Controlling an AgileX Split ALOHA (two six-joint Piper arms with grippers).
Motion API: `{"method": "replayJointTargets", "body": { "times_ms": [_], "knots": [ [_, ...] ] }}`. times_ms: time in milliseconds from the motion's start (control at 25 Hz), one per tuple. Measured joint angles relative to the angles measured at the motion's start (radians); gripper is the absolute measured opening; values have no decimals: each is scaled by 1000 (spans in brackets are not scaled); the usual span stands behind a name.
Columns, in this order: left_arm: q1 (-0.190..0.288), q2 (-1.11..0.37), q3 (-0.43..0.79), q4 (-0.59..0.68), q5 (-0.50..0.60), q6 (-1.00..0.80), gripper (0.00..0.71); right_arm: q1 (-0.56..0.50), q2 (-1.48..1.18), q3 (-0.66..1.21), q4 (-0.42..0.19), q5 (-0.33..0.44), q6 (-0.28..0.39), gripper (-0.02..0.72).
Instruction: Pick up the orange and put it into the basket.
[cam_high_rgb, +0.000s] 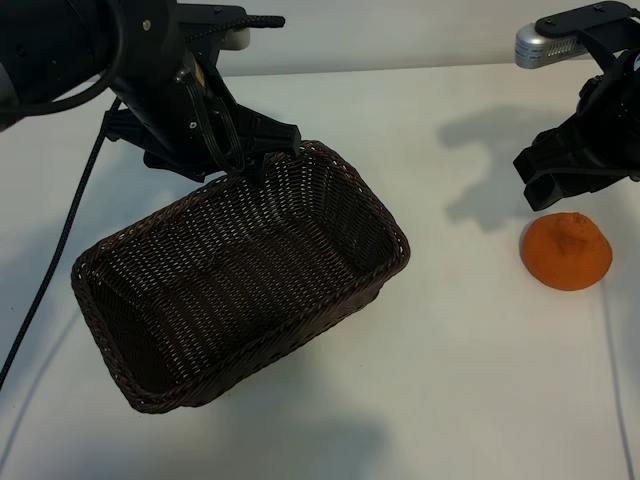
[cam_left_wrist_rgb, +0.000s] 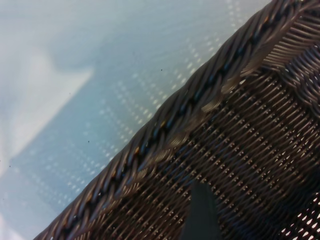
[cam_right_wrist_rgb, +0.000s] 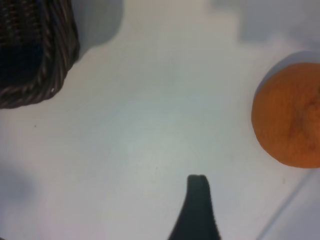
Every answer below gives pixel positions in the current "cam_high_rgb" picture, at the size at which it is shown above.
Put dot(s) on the dark brown wicker basket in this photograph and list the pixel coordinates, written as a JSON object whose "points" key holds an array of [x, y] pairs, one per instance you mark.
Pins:
{"points": [[225, 280]]}

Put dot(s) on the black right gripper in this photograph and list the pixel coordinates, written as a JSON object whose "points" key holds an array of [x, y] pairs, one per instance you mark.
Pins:
{"points": [[610, 130]]}

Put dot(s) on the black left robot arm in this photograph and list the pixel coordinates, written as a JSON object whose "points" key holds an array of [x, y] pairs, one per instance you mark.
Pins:
{"points": [[50, 45]]}

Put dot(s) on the orange fruit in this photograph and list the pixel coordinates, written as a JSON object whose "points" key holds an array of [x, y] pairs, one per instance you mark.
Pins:
{"points": [[555, 265]]}

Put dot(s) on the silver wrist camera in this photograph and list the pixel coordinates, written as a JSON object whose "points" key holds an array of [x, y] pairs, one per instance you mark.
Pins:
{"points": [[535, 47], [237, 39]]}

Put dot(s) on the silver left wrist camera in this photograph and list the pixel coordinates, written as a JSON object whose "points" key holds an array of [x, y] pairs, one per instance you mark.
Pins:
{"points": [[237, 39]]}

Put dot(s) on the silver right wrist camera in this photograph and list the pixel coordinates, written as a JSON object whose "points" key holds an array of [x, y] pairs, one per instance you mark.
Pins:
{"points": [[535, 47]]}

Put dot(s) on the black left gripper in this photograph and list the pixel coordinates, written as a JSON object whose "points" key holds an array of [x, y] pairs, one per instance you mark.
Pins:
{"points": [[160, 115]]}

